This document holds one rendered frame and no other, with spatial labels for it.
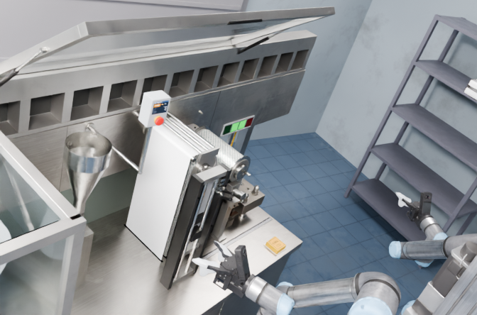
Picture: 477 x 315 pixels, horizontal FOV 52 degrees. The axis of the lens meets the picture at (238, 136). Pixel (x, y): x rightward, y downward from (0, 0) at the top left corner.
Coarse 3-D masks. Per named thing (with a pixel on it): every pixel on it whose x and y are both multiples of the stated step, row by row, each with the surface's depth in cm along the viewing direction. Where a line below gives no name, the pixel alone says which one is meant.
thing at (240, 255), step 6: (240, 246) 161; (234, 252) 160; (240, 252) 159; (246, 252) 162; (240, 258) 159; (246, 258) 163; (240, 264) 160; (246, 264) 162; (240, 270) 160; (246, 270) 162; (240, 276) 161; (246, 276) 161
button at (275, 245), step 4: (272, 240) 229; (276, 240) 230; (268, 244) 227; (272, 244) 227; (276, 244) 228; (280, 244) 228; (284, 244) 229; (272, 248) 226; (276, 248) 225; (280, 248) 226; (284, 248) 230; (276, 252) 225
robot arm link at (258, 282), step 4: (252, 280) 160; (256, 280) 160; (260, 280) 160; (264, 280) 162; (252, 284) 159; (256, 284) 159; (260, 284) 159; (264, 284) 159; (248, 288) 159; (252, 288) 158; (256, 288) 158; (260, 288) 158; (248, 292) 159; (252, 292) 158; (256, 292) 158; (248, 296) 159; (252, 296) 158; (256, 296) 158; (252, 300) 160
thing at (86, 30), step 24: (96, 24) 108; (120, 24) 113; (144, 24) 118; (168, 24) 124; (192, 24) 130; (216, 24) 138; (48, 48) 118; (192, 48) 201; (0, 72) 137; (24, 72) 148
